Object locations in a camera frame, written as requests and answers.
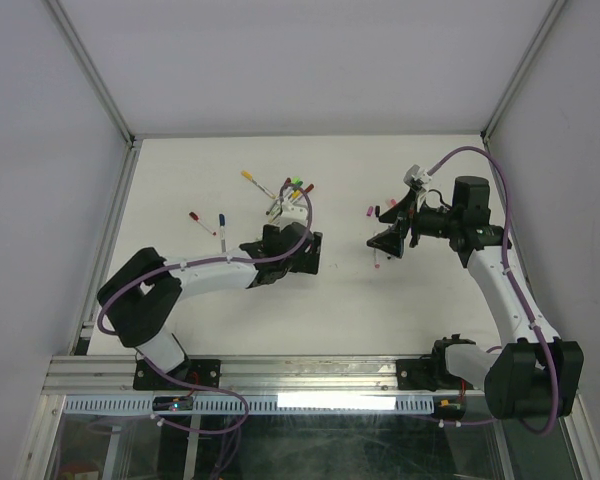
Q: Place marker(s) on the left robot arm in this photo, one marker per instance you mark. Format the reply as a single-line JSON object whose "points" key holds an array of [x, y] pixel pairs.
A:
{"points": [[138, 299]]}

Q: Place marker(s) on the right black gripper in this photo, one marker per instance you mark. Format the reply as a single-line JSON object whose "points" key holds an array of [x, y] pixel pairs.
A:
{"points": [[390, 241]]}

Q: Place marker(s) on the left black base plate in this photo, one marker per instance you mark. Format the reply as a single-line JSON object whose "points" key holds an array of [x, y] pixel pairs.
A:
{"points": [[195, 371]]}

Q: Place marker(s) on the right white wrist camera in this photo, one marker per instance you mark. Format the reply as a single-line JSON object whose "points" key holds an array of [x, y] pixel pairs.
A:
{"points": [[418, 180]]}

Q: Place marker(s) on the slotted grey cable duct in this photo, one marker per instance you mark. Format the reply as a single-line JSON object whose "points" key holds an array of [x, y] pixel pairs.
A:
{"points": [[278, 404]]}

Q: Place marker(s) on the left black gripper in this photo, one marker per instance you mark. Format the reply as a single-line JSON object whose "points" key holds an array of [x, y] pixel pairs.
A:
{"points": [[308, 262]]}

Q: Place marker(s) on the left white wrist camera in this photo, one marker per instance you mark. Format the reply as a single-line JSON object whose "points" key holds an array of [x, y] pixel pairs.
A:
{"points": [[290, 213]]}

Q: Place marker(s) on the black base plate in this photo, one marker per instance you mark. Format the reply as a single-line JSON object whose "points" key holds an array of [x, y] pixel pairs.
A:
{"points": [[436, 374], [195, 371]]}

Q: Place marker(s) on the red capped pen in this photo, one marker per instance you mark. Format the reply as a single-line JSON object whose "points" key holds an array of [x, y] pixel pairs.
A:
{"points": [[196, 218]]}

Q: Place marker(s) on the dark red capped marker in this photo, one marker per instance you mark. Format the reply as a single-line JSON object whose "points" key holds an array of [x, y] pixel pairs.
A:
{"points": [[308, 189]]}

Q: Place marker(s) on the aluminium front rail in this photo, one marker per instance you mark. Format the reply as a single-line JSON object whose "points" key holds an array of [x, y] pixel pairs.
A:
{"points": [[244, 374]]}

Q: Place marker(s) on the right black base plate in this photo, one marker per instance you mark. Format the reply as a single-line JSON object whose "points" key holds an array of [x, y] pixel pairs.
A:
{"points": [[436, 374]]}

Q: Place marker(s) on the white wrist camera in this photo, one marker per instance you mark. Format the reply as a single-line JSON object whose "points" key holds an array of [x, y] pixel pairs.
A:
{"points": [[418, 180], [290, 213]]}

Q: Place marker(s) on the blue capped pen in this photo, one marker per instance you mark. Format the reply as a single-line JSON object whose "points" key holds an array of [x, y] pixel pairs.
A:
{"points": [[222, 224]]}

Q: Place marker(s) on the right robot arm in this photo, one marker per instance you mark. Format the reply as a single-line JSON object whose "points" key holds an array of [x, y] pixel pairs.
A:
{"points": [[535, 373]]}

